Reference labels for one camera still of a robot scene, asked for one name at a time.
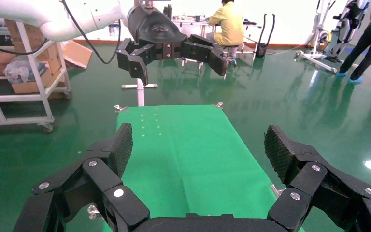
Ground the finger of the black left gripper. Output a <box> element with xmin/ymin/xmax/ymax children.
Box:
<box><xmin>116</xmin><ymin>38</ymin><xmax>156</xmax><ymax>87</ymax></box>
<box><xmin>181</xmin><ymin>33</ymin><xmax>229</xmax><ymax>77</ymax></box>

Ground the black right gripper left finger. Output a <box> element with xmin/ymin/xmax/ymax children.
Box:
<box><xmin>13</xmin><ymin>122</ymin><xmax>151</xmax><ymax>232</ymax></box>

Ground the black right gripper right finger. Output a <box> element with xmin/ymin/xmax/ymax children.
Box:
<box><xmin>264</xmin><ymin>125</ymin><xmax>371</xmax><ymax>232</ymax></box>

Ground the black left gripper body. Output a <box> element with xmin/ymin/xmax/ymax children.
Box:
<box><xmin>127</xmin><ymin>4</ymin><xmax>189</xmax><ymax>60</ymax></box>

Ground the flattened brown cardboard sheet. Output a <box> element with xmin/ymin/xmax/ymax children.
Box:
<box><xmin>61</xmin><ymin>40</ymin><xmax>93</xmax><ymax>70</ymax></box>

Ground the brown cardboard box on cart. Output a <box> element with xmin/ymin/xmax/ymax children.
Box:
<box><xmin>4</xmin><ymin>19</ymin><xmax>50</xmax><ymax>54</ymax></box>
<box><xmin>11</xmin><ymin>67</ymin><xmax>54</xmax><ymax>94</ymax></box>

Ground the round stool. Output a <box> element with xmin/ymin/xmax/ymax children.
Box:
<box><xmin>221</xmin><ymin>44</ymin><xmax>240</xmax><ymax>69</ymax></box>

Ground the white table foot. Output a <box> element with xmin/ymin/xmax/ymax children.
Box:
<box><xmin>121</xmin><ymin>78</ymin><xmax>158</xmax><ymax>107</ymax></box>

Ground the white desk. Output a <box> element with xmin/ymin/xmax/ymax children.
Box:
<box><xmin>172</xmin><ymin>17</ymin><xmax>263</xmax><ymax>66</ymax></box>

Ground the seated person in yellow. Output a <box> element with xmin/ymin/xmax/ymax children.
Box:
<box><xmin>205</xmin><ymin>0</ymin><xmax>246</xmax><ymax>47</ymax></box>

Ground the white wheeled shelf cart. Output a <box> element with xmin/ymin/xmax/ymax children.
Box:
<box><xmin>0</xmin><ymin>20</ymin><xmax>71</xmax><ymax>133</ymax></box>

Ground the green tablecloth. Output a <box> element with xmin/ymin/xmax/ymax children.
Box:
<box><xmin>102</xmin><ymin>105</ymin><xmax>304</xmax><ymax>232</ymax></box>

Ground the clear plastic bag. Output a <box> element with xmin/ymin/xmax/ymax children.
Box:
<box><xmin>3</xmin><ymin>56</ymin><xmax>49</xmax><ymax>85</ymax></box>

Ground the black robot on stand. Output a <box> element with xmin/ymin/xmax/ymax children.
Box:
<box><xmin>325</xmin><ymin>0</ymin><xmax>370</xmax><ymax>64</ymax></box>

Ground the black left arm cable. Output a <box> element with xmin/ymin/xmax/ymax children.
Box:
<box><xmin>59</xmin><ymin>0</ymin><xmax>123</xmax><ymax>65</ymax></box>

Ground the black floor device with hoses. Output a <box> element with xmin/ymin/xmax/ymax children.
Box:
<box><xmin>255</xmin><ymin>13</ymin><xmax>276</xmax><ymax>59</ymax></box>

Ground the white metal stand frame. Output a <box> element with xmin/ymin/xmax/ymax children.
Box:
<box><xmin>294</xmin><ymin>0</ymin><xmax>360</xmax><ymax>75</ymax></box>

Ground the black loose cable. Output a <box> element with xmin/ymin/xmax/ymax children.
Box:
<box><xmin>0</xmin><ymin>39</ymin><xmax>50</xmax><ymax>56</ymax></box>

